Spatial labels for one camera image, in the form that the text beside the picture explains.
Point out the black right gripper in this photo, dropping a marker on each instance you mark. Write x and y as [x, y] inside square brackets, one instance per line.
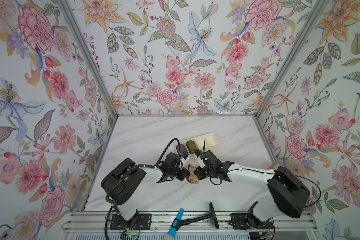
[198, 173]

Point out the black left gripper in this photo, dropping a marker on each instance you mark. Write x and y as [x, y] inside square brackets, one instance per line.
[182, 176]

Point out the beige pink purple striped sock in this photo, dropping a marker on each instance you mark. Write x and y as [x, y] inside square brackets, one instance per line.
[192, 177]

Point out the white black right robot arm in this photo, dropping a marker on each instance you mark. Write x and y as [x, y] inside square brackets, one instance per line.
[287, 194]

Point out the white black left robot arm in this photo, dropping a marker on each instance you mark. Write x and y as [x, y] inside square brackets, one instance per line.
[121, 183]

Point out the rolled purple sock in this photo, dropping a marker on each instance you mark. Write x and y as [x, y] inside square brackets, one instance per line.
[181, 149]

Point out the cream divided organizer tray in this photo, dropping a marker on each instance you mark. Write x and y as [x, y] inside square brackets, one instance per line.
[207, 142]

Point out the rolled green sock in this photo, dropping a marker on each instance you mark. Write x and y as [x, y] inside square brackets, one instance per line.
[192, 147]

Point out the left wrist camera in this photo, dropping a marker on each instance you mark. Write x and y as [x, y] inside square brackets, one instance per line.
[185, 156]

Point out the blue handled black tool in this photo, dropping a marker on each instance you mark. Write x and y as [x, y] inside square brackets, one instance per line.
[178, 222]

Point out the aluminium corner post right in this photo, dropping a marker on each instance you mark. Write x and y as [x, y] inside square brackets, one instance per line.
[308, 26]

